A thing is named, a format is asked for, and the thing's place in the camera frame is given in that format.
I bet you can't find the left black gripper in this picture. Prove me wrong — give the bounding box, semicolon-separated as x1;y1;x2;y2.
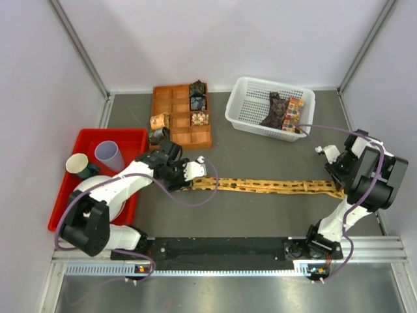
163;158;193;192

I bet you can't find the yellow insect print tie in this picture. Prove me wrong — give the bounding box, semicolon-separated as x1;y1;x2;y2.
182;176;345;200

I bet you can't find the orange tan tie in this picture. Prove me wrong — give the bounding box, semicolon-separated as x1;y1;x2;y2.
150;112;170;130

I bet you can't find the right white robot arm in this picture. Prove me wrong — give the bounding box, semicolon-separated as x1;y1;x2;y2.
304;129;409;260

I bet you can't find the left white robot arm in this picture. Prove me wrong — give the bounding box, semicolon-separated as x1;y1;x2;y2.
55;140;207;259

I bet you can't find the rolled dark patterned tie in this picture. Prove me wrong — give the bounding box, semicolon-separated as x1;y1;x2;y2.
149;127;170;145

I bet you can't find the red plastic bin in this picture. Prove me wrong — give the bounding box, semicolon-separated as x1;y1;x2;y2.
48;128;148;232

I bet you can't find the lilac plastic cup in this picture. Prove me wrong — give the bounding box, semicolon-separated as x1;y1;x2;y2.
94;140;125;172

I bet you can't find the wooden compartment tray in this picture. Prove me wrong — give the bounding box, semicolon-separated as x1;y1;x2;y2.
151;84;212;150

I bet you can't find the rolled blue black tie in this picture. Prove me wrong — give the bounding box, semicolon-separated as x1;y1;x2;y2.
190;94;207;111

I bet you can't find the colourful dotted tie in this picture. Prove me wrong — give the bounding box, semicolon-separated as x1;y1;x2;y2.
281;97;305;134

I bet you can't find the white plate stack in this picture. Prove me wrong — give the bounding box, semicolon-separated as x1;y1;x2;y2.
66;175;126;229

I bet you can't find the dark green cup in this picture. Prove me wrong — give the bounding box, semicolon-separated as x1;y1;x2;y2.
79;162;101;179

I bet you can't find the dark brown paisley tie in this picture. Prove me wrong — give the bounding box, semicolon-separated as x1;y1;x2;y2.
260;92;289;129

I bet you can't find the rolled dark tie top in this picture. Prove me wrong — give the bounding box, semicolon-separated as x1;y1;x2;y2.
189;80;206;97

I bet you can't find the beige paper cup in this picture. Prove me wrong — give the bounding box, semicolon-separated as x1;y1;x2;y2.
65;153;89;179

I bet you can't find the white plastic basket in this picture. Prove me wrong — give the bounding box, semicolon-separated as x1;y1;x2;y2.
225;76;315;142

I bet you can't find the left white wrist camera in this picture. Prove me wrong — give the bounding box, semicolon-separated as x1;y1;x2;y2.
183;156;207;181

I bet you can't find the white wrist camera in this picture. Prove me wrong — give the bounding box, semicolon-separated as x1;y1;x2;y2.
315;145;341;164
183;156;207;181

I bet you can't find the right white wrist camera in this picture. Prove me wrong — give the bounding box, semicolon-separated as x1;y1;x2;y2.
315;145;341;164

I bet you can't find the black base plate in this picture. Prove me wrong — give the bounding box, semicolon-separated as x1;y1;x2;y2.
110;237;343;261

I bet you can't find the aluminium frame rail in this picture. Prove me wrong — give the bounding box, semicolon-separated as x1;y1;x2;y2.
52;236;408;263

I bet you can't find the grey slotted cable duct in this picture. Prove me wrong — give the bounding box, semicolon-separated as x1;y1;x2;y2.
65;263;311;277

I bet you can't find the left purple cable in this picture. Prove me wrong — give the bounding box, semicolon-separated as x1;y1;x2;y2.
53;159;220;284

